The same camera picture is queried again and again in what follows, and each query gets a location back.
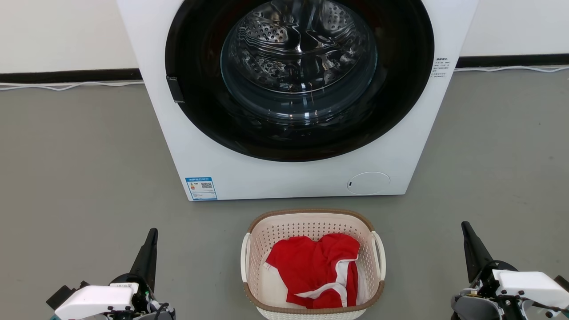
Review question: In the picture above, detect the black door handle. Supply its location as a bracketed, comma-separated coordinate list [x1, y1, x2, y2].
[166, 76, 184, 104]

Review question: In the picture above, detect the small printed text label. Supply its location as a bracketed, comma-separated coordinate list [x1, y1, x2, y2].
[430, 56, 452, 79]

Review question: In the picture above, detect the white brown-rimmed laundry basket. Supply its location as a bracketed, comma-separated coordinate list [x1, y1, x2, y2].
[240, 208, 386, 320]

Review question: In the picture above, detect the blue energy label sticker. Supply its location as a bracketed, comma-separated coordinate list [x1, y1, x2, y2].
[185, 177, 218, 201]

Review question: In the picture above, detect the round white filter cover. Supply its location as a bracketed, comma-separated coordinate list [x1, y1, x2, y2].
[347, 172, 391, 196]

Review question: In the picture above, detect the white floor cable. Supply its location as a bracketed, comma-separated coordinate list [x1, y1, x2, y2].
[454, 65, 569, 73]
[0, 80, 144, 92]

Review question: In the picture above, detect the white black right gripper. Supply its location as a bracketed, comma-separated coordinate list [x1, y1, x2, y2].
[461, 221, 569, 308]

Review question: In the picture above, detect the steel washer drum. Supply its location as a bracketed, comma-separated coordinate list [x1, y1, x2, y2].
[221, 0, 378, 125]

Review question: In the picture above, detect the black round washer door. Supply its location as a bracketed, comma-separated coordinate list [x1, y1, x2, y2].
[165, 0, 435, 162]

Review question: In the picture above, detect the white front-load washing machine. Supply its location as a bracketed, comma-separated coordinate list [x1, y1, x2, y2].
[116, 0, 480, 201]

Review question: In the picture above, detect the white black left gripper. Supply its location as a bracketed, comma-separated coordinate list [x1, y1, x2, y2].
[46, 228, 159, 320]

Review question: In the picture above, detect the red garment with white trim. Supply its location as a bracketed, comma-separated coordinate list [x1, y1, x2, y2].
[266, 233, 361, 309]

